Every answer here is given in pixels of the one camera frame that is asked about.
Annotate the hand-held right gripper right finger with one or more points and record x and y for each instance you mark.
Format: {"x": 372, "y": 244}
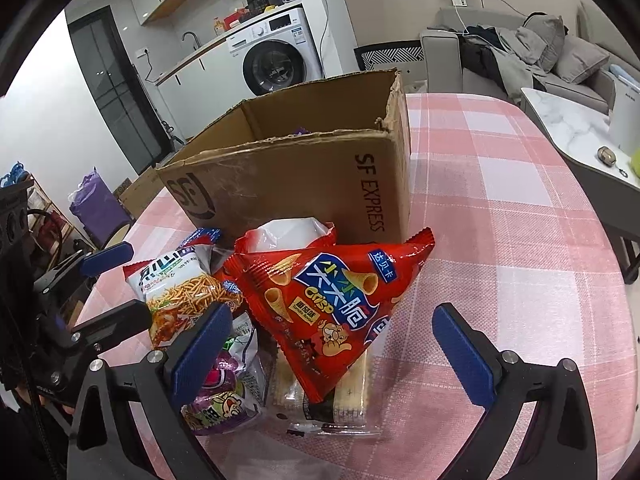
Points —
{"x": 462, "y": 355}

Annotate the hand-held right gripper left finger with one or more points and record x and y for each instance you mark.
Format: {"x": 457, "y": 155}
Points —
{"x": 200, "y": 355}

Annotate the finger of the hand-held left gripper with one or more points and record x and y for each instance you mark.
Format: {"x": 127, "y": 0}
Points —
{"x": 106, "y": 258}
{"x": 117, "y": 317}

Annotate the white green snack packet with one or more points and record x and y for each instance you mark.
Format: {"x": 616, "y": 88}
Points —
{"x": 246, "y": 355}

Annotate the purple cartoon snack packet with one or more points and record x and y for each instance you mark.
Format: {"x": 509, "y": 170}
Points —
{"x": 215, "y": 410}

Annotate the orange noodle snack bag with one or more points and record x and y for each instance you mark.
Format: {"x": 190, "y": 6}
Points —
{"x": 175, "y": 285}

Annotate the clear cracker packet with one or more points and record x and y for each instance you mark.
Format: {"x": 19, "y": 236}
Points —
{"x": 350, "y": 400}
{"x": 286, "y": 390}

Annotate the blue cookie packet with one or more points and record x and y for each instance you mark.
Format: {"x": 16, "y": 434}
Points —
{"x": 202, "y": 236}

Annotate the red triangular snack bag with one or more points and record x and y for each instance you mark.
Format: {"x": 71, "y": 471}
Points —
{"x": 320, "y": 305}

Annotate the white and red snack bag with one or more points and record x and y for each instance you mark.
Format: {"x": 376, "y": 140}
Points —
{"x": 285, "y": 232}

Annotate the brown cardboard box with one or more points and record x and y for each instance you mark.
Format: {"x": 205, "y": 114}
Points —
{"x": 280, "y": 180}

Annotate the round stool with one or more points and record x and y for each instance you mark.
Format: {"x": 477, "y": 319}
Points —
{"x": 120, "y": 237}

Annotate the wooden shelf rack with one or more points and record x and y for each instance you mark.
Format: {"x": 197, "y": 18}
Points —
{"x": 55, "y": 220}

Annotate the small cardboard floor box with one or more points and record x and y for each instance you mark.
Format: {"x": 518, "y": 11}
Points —
{"x": 140, "y": 195}

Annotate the blue shoes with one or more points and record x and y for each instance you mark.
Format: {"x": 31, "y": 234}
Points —
{"x": 12, "y": 175}

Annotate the pink plaid tablecloth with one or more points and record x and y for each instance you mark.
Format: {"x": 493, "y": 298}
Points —
{"x": 500, "y": 240}

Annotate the grey floor mop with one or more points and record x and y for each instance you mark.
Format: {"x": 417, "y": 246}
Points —
{"x": 175, "y": 137}

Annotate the dark glossy refrigerator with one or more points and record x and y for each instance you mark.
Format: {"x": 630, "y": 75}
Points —
{"x": 110, "y": 85}

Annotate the white kitchen counter cabinet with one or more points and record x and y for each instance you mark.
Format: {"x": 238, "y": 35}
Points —
{"x": 200, "y": 90}

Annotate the kitchen faucet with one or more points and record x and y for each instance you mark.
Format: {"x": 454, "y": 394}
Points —
{"x": 192, "y": 39}

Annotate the key fob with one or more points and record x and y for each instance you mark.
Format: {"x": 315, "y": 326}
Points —
{"x": 606, "y": 155}

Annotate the white marble coffee table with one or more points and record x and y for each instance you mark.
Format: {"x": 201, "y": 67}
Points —
{"x": 565, "y": 125}

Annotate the orange bottle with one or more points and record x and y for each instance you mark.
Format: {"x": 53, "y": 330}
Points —
{"x": 219, "y": 26}

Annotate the green object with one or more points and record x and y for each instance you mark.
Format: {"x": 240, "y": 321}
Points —
{"x": 636, "y": 162}

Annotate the white washing machine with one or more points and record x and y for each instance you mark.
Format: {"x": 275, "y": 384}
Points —
{"x": 275, "y": 55}

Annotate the red container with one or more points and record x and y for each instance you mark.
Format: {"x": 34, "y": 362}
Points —
{"x": 231, "y": 20}

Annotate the white appliance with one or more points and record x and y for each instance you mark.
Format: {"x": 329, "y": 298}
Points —
{"x": 625, "y": 110}

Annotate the grey coat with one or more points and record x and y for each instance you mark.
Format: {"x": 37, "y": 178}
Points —
{"x": 515, "y": 65}

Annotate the grey sofa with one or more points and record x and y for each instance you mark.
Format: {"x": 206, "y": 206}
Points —
{"x": 440, "y": 60}

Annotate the black rice cooker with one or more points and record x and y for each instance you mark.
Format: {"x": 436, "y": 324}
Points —
{"x": 262, "y": 2}

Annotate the dark clothing pile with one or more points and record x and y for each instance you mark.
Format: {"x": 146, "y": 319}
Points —
{"x": 477, "y": 55}

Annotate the grey square pillow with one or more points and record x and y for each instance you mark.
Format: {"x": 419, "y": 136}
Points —
{"x": 547, "y": 40}
{"x": 582, "y": 60}

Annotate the light blue cushion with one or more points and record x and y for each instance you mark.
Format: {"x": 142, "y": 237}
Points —
{"x": 625, "y": 72}

